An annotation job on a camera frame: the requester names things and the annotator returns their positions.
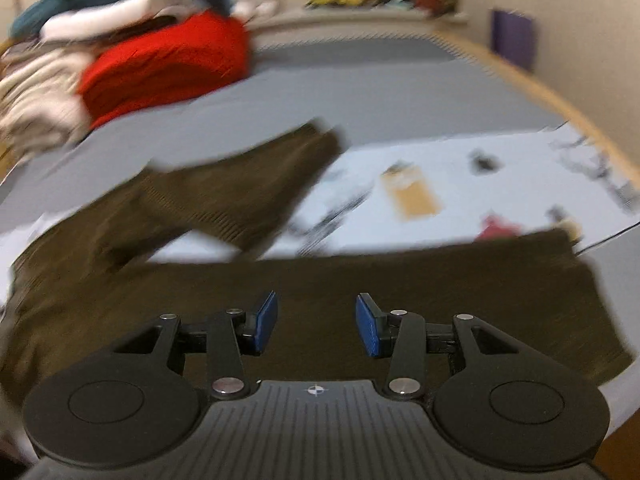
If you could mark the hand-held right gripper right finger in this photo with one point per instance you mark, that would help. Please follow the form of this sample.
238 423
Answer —
366 325

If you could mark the olive green knit sweater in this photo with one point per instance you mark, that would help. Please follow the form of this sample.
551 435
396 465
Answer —
350 280

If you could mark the red knitted garment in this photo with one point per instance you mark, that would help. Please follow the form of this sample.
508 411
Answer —
170 60

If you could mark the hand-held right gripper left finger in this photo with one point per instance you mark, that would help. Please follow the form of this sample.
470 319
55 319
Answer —
266 322

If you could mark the beige garment pile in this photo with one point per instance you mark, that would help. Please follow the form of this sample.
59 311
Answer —
35 95

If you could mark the white garment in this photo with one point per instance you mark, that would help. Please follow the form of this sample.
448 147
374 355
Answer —
105 15

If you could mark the purple board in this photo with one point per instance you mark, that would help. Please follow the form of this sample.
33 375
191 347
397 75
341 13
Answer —
512 40

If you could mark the printed grey bed sheet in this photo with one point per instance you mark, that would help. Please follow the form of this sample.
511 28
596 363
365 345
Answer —
440 105

